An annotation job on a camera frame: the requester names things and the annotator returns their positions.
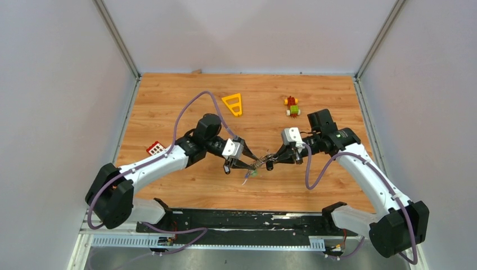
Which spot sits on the red white toy block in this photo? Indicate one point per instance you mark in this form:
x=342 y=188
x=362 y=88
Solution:
x=155 y=148

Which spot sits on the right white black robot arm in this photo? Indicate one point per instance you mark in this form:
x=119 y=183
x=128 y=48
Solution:
x=397 y=225

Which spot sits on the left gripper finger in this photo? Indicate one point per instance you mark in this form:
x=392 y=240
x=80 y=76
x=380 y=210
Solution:
x=247 y=152
x=242 y=165

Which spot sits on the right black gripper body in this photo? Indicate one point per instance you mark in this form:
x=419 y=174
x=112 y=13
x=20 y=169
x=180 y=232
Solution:
x=297 y=156

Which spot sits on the black key tag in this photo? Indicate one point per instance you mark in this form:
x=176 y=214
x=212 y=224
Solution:
x=226 y=169
x=270 y=167

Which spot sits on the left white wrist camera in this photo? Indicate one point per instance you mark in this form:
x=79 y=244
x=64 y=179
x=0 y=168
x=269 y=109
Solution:
x=232 y=149

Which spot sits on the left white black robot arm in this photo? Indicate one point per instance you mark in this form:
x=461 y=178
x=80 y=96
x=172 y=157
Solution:
x=111 y=195

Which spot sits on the metal keyring with keys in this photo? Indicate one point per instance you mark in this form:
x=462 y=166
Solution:
x=262 y=160

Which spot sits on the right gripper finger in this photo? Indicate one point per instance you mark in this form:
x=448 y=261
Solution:
x=281 y=154
x=280 y=161

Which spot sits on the yellow triangular plastic piece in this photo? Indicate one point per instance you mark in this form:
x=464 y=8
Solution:
x=234 y=104

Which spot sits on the red green toy block figure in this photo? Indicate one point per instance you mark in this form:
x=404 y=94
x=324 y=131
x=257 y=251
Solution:
x=292 y=110

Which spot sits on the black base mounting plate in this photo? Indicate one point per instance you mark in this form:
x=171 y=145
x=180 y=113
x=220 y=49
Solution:
x=242 y=227

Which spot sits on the white slotted cable duct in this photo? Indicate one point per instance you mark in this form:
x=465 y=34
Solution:
x=156 y=242

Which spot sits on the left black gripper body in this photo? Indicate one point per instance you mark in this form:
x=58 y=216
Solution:
x=228 y=160

